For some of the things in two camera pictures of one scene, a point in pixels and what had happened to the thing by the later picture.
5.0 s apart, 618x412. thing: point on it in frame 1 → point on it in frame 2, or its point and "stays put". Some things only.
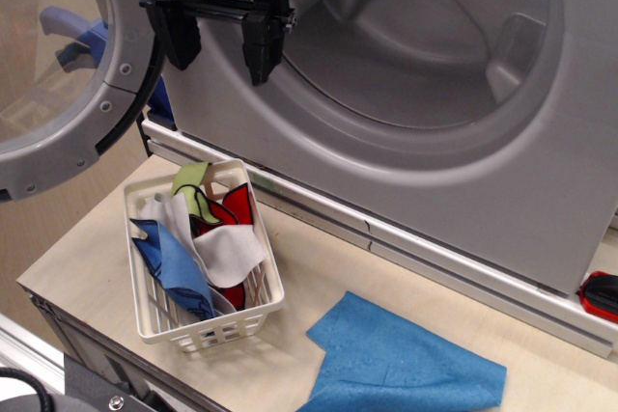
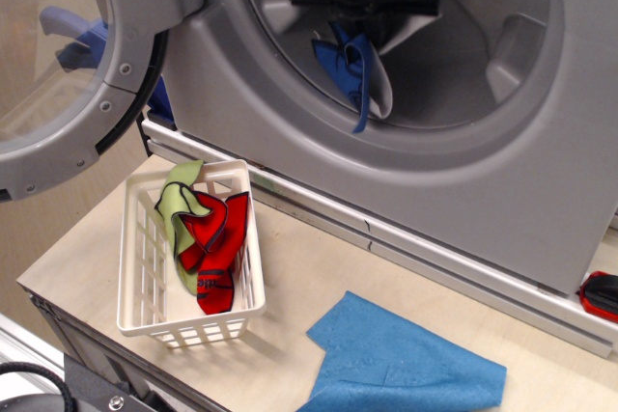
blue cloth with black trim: x=177 y=273 → x=349 y=61
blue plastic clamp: x=87 y=53 stays put
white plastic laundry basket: x=265 y=293 → x=153 y=299
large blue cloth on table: x=377 y=362 stays put
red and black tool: x=598 y=295 stays put
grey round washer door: x=80 y=58 stays put
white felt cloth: x=225 y=252 → x=400 y=32
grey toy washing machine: x=464 y=97 stays put
